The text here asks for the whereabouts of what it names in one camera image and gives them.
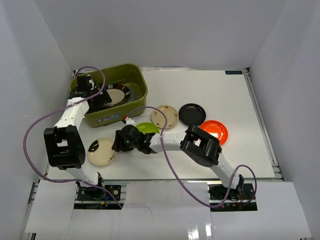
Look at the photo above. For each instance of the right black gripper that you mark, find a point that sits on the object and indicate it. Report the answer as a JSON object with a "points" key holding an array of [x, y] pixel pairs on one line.
{"points": [[119, 145]]}

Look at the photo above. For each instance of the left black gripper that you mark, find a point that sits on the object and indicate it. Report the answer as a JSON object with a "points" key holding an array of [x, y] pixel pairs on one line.
{"points": [[99, 99]]}

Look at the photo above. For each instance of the dark-rimmed beige plate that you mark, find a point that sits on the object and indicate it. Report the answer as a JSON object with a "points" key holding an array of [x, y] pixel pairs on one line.
{"points": [[118, 94]]}

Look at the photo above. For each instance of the grey deer pattern plate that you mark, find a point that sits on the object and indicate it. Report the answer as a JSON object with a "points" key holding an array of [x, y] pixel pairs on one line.
{"points": [[133, 95]]}

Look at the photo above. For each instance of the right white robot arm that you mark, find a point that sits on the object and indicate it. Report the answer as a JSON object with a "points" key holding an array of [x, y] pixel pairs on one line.
{"points": [[202, 147]]}

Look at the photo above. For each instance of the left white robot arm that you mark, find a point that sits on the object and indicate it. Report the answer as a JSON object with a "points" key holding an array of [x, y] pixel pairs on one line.
{"points": [[64, 146]]}

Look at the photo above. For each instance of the olive green plastic bin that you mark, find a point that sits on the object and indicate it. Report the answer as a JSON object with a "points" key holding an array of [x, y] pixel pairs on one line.
{"points": [[123, 74]]}

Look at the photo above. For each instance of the cream plate with black mark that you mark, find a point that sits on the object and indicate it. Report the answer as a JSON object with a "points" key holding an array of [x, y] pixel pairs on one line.
{"points": [[100, 152]]}

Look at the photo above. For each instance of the lime green plate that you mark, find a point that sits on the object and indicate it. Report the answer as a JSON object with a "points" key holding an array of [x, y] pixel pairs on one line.
{"points": [[147, 127]]}

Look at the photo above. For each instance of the small beige patterned plate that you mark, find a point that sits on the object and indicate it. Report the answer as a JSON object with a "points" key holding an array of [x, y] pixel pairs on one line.
{"points": [[171, 114]]}

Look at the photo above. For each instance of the black glossy plate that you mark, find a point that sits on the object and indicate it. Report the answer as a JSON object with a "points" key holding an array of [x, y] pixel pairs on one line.
{"points": [[192, 114]]}

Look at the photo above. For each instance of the orange glossy plate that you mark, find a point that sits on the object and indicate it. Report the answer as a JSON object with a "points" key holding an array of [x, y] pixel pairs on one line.
{"points": [[216, 129]]}

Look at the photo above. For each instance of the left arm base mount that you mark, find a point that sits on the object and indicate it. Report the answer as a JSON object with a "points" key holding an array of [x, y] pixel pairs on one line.
{"points": [[90, 198]]}

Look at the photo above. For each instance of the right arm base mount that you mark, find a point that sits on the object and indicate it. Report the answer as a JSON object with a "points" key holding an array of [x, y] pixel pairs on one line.
{"points": [[233, 202]]}

